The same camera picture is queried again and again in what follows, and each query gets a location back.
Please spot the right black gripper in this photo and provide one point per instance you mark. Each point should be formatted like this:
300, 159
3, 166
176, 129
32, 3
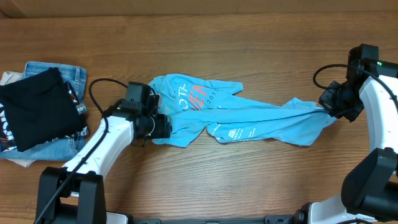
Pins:
325, 101

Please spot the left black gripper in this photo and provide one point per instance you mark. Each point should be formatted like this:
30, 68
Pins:
164, 127

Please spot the light blue printed t-shirt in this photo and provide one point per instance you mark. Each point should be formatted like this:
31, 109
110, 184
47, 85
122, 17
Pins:
195, 105

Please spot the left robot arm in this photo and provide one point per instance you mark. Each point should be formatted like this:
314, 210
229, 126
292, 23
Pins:
74, 193

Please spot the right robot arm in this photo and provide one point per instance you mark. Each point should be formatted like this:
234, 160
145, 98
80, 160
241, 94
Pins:
367, 194

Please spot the folded blue jeans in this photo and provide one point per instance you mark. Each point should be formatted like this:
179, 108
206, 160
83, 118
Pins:
39, 113

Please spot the folded black garment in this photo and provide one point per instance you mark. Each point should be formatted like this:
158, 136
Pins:
37, 109

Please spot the folded beige garment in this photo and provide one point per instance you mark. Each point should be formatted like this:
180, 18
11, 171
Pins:
7, 78

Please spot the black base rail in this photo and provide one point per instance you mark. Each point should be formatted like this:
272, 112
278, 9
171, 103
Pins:
268, 219

